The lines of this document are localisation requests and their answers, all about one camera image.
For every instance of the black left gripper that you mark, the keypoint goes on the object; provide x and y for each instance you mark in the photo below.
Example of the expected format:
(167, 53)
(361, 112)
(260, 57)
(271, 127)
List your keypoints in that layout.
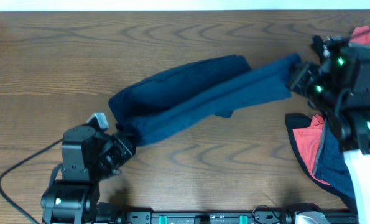
(123, 151)

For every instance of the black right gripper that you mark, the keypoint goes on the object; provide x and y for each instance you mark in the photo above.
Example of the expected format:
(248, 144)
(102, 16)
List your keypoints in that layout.
(299, 84)

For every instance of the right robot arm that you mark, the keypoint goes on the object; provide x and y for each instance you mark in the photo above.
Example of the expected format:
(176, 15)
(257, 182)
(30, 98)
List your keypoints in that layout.
(339, 87)

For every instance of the navy blue shorts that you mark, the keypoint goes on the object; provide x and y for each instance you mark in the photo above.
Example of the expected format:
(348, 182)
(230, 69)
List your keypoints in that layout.
(171, 101)

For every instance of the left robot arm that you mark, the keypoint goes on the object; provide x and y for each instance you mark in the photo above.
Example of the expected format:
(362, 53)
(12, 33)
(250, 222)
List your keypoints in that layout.
(89, 157)

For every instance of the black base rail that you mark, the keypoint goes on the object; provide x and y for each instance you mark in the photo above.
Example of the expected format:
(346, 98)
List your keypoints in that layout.
(262, 214)

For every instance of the pile of folded clothes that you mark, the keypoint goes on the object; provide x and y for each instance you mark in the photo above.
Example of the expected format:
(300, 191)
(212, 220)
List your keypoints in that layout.
(316, 146)

